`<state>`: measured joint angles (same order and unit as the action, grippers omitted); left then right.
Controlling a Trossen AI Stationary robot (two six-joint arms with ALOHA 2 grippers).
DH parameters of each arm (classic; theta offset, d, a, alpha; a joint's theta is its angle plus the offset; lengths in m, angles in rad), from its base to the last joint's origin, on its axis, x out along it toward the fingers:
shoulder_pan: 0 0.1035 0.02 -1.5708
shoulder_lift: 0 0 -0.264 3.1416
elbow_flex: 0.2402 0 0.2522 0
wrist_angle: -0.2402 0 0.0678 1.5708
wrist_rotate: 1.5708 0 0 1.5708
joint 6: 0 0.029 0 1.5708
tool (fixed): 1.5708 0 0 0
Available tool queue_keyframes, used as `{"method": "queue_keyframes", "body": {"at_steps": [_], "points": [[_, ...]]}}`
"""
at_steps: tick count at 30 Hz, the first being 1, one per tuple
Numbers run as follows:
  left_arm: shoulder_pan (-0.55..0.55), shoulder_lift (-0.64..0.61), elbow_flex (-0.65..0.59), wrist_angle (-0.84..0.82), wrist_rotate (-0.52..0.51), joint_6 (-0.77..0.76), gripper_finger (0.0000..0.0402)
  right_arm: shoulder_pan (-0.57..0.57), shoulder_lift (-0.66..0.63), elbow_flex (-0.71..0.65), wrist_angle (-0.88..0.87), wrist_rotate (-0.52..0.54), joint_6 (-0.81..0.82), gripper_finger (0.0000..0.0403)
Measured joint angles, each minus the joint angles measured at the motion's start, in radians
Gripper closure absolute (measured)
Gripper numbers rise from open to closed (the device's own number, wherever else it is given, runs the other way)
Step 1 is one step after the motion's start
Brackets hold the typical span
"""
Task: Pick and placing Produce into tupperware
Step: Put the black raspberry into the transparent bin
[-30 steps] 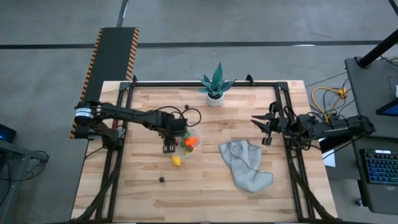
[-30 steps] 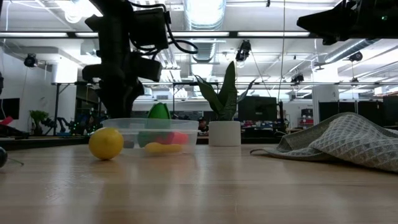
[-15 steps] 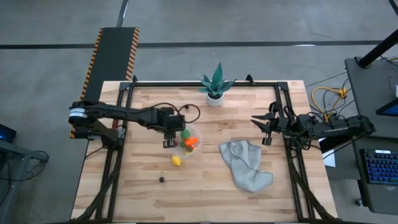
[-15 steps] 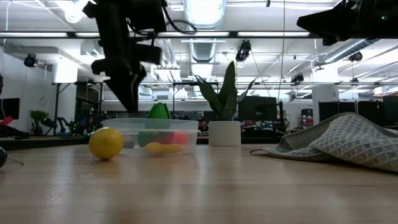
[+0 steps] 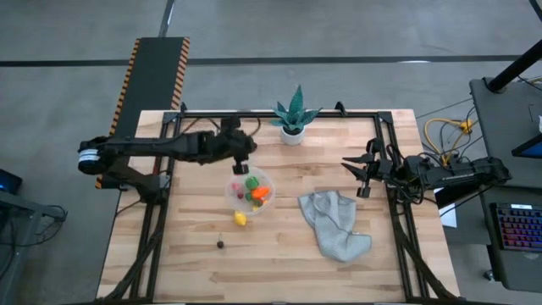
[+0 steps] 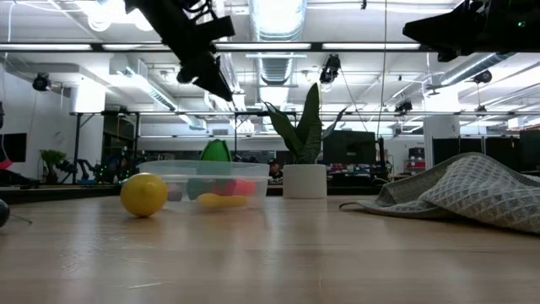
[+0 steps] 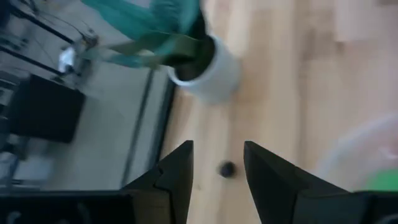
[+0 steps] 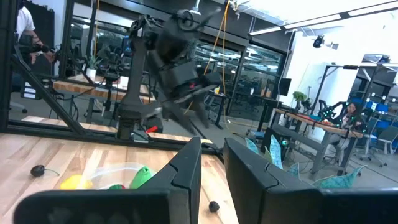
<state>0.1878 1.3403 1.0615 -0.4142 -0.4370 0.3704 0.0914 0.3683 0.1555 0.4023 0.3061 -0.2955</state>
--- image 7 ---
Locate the black rectangular block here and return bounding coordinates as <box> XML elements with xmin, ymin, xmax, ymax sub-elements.
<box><xmin>6</xmin><ymin>74</ymin><xmax>86</xmax><ymax>144</ymax></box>

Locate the clear plastic tupperware container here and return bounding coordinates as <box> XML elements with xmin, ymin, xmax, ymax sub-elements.
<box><xmin>310</xmin><ymin>113</ymin><xmax>398</xmax><ymax>194</ymax></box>

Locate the shiny metal bracket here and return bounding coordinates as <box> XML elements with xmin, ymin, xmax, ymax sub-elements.
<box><xmin>57</xmin><ymin>29</ymin><xmax>100</xmax><ymax>77</ymax></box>

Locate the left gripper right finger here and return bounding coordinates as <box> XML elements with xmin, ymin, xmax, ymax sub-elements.
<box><xmin>243</xmin><ymin>141</ymin><xmax>349</xmax><ymax>224</ymax></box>

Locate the green snake plant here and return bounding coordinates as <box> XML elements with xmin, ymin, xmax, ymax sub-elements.
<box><xmin>80</xmin><ymin>0</ymin><xmax>203</xmax><ymax>70</ymax></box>

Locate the white plant pot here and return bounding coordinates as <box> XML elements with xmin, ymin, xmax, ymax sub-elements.
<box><xmin>167</xmin><ymin>34</ymin><xmax>242</xmax><ymax>105</ymax></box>

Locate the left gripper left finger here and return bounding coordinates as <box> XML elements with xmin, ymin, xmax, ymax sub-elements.
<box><xmin>121</xmin><ymin>139</ymin><xmax>195</xmax><ymax>224</ymax></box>

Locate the dark toy blueberry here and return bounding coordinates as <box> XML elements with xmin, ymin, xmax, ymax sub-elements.
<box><xmin>219</xmin><ymin>161</ymin><xmax>237</xmax><ymax>179</ymax></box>

